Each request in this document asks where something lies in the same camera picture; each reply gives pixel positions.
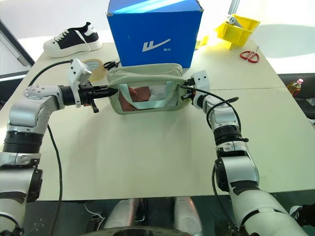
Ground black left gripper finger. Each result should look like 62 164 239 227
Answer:
92 85 116 93
93 91 118 98

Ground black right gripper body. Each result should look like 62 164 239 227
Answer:
185 77 198 102

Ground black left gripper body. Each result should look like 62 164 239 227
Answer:
78 82 100 114

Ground green zip pouch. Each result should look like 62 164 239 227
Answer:
106 62 187 116

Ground clear tape roll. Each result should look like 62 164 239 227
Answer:
81 58 106 82

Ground black scissors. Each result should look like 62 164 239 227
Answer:
103 60 121 70

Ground white packet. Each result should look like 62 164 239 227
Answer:
148 85 170 102

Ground reddish brown cloth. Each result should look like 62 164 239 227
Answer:
119 86 151 115

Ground small yellow plastic piece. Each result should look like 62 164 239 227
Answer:
196 35 210 47

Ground white and black sneaker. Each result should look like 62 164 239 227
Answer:
43 22 103 58

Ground blue shoe box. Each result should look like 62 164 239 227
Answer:
105 0 205 69

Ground small yellow plastic bin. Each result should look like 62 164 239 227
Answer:
213 22 247 51

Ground white tube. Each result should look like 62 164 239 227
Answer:
226 15 244 28

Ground large yellow plastic bin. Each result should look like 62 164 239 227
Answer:
225 14 261 47

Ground yellow oil bottle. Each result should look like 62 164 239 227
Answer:
286 78 304 97

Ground silver robot leg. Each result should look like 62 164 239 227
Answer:
173 196 203 236
103 198 141 230

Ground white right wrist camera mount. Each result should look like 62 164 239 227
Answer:
191 69 211 91

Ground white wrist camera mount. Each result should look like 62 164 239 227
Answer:
191 69 211 91
67 58 93 108

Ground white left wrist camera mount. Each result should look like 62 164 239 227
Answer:
67 58 93 108

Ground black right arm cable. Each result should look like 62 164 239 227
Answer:
193 88 240 129

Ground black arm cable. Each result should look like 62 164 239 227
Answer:
28 59 73 236
193 88 240 129

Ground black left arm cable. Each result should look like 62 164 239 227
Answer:
28 59 73 236

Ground red handled scissors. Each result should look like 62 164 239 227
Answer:
240 45 260 63

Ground white floor cable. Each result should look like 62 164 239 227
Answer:
83 202 105 228

